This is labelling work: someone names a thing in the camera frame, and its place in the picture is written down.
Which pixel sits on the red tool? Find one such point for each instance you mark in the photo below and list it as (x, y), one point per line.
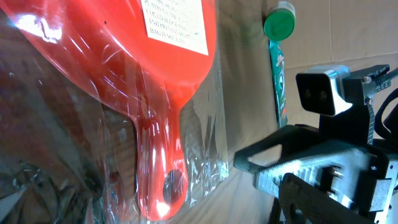
(111, 111)

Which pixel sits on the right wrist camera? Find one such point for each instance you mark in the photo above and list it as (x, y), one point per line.
(332, 89)

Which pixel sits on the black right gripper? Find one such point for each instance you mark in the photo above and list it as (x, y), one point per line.
(356, 165)

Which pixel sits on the green white gloves package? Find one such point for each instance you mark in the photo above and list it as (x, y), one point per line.
(278, 77)

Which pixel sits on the green lid jar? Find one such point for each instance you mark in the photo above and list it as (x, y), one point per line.
(280, 21)

